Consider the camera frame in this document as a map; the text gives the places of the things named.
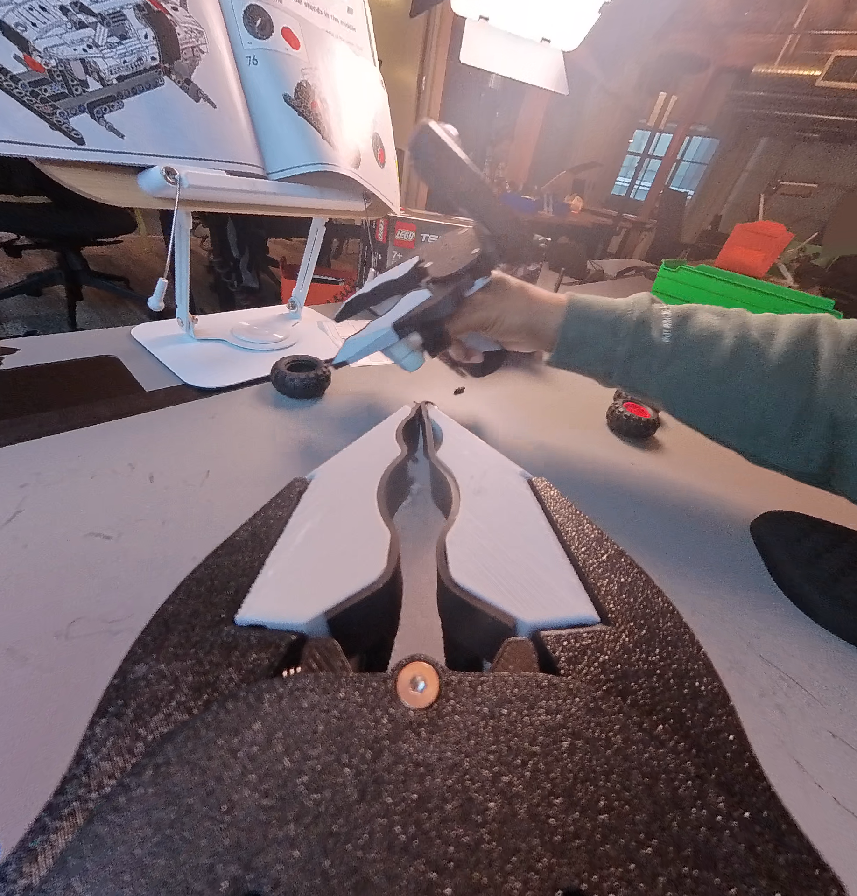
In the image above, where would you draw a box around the blue-lit window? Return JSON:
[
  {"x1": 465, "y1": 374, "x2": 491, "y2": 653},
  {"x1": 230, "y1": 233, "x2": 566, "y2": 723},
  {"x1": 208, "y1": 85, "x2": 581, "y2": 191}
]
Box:
[{"x1": 611, "y1": 126, "x2": 721, "y2": 200}]

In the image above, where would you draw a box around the person's right forearm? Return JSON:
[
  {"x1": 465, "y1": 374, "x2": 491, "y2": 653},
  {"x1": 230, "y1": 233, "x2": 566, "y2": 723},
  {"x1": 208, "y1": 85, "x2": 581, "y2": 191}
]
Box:
[{"x1": 548, "y1": 292, "x2": 857, "y2": 512}]

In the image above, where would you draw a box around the lego set box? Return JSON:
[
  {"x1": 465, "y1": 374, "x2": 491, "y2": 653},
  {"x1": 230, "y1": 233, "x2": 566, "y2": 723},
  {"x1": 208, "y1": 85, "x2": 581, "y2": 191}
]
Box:
[{"x1": 380, "y1": 210, "x2": 474, "y2": 270}]

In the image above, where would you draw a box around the lego instruction booklet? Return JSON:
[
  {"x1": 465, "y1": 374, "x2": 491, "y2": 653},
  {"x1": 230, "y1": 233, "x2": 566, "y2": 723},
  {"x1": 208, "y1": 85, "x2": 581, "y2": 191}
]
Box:
[{"x1": 0, "y1": 0, "x2": 401, "y2": 211}]

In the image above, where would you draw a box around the black quilted chair armrest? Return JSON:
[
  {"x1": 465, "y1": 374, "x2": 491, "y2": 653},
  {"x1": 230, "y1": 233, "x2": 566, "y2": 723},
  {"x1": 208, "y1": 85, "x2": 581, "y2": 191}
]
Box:
[{"x1": 748, "y1": 509, "x2": 857, "y2": 656}]

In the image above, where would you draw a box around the green plastic bin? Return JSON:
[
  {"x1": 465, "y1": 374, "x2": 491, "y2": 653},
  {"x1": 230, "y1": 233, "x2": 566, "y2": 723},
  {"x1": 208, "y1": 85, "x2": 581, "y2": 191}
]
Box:
[{"x1": 650, "y1": 259, "x2": 843, "y2": 320}]

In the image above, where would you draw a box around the white plastic stand base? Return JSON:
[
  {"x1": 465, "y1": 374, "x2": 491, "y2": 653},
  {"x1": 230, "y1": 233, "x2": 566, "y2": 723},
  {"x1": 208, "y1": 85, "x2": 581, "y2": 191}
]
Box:
[{"x1": 132, "y1": 163, "x2": 401, "y2": 390}]

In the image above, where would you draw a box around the black office chair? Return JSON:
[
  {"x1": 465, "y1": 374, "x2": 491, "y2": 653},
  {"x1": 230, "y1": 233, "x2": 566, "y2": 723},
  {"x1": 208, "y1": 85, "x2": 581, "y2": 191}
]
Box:
[{"x1": 0, "y1": 154, "x2": 138, "y2": 331}]

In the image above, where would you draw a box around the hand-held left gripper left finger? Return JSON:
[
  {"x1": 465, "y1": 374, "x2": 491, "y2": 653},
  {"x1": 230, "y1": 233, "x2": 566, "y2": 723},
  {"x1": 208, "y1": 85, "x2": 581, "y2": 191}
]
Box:
[{"x1": 234, "y1": 404, "x2": 424, "y2": 634}]

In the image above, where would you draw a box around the bright white light panel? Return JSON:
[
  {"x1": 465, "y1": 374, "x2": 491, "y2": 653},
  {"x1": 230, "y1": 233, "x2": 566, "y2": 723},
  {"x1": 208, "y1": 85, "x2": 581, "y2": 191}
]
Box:
[{"x1": 450, "y1": 0, "x2": 607, "y2": 96}]

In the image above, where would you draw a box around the red plastic bin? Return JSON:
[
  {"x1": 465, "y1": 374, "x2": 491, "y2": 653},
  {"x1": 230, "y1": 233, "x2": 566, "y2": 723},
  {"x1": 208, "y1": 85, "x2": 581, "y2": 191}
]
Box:
[{"x1": 713, "y1": 217, "x2": 794, "y2": 278}]

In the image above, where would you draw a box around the black lego wheel red hub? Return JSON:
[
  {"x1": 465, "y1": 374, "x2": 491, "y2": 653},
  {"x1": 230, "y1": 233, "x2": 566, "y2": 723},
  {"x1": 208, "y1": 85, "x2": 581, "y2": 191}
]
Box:
[
  {"x1": 605, "y1": 392, "x2": 663, "y2": 442},
  {"x1": 271, "y1": 355, "x2": 334, "y2": 401}
]

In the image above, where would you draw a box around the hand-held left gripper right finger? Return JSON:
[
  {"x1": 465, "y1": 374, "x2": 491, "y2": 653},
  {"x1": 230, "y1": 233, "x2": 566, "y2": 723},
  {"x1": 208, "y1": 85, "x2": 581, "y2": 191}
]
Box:
[{"x1": 426, "y1": 404, "x2": 602, "y2": 634}]

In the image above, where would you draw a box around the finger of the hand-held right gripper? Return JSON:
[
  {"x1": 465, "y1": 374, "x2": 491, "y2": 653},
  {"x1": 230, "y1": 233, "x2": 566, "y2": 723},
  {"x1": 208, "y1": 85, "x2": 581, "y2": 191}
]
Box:
[
  {"x1": 328, "y1": 285, "x2": 469, "y2": 373},
  {"x1": 334, "y1": 258, "x2": 432, "y2": 326}
]

